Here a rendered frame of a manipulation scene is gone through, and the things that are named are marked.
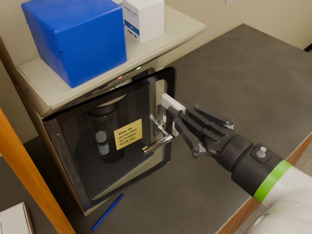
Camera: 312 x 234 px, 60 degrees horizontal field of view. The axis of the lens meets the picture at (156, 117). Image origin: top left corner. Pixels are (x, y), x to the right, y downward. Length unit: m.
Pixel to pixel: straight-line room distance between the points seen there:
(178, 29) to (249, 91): 0.83
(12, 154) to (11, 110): 0.63
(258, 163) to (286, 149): 0.61
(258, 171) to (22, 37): 0.44
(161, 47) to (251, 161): 0.26
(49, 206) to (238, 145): 0.38
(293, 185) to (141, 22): 0.37
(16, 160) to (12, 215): 0.50
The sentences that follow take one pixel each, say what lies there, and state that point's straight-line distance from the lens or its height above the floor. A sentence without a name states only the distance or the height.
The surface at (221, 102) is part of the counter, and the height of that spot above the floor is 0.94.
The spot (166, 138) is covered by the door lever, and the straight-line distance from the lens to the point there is 0.71.
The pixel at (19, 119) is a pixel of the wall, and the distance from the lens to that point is 1.11.
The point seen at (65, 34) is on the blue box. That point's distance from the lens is 0.36.
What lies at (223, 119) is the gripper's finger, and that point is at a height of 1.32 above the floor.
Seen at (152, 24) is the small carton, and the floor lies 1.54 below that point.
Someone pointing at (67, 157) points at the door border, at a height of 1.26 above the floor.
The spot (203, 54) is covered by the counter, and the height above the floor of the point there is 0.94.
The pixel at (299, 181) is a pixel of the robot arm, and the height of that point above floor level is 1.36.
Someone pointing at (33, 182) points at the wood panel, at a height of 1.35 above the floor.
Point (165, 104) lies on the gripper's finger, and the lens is 0.65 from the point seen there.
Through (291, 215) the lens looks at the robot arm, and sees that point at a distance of 0.44.
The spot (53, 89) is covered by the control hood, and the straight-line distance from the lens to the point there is 0.41.
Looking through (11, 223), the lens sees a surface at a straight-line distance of 0.94.
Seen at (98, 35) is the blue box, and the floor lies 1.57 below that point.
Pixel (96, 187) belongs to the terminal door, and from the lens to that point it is 0.79.
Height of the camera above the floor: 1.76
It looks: 47 degrees down
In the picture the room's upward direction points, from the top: straight up
